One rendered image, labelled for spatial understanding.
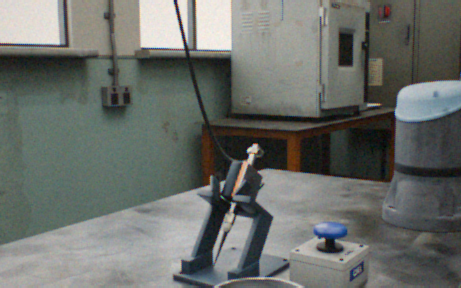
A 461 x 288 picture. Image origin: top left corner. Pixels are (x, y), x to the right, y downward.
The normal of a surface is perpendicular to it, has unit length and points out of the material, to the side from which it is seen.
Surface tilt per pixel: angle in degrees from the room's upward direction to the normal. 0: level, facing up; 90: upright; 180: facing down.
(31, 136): 90
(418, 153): 90
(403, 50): 90
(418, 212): 72
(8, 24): 90
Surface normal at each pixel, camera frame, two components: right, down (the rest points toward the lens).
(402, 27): -0.59, 0.13
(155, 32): 0.81, 0.08
